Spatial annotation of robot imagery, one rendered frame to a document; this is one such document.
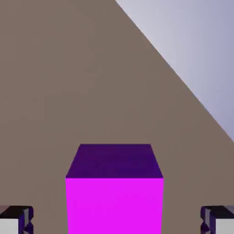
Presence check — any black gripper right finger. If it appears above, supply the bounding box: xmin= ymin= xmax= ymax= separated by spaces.
xmin=200 ymin=205 xmax=234 ymax=234

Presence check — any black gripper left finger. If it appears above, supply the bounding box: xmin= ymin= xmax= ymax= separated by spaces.
xmin=0 ymin=205 xmax=34 ymax=234

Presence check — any small magenta cube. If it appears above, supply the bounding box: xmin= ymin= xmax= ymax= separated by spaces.
xmin=65 ymin=144 xmax=165 ymax=234

